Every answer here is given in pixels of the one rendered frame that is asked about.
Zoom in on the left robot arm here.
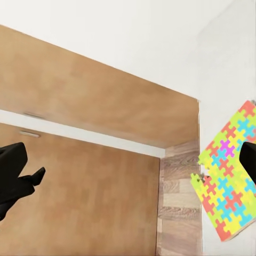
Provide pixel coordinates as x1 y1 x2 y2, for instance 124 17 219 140
0 167 46 218

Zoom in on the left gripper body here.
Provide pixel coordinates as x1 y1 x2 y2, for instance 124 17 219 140
0 179 35 213

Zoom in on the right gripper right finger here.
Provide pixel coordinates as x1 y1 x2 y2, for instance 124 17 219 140
239 141 256 185

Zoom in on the jigsaw puzzle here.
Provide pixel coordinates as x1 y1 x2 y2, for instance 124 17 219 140
191 100 256 243

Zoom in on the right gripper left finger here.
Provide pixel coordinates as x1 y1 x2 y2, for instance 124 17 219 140
0 142 28 205

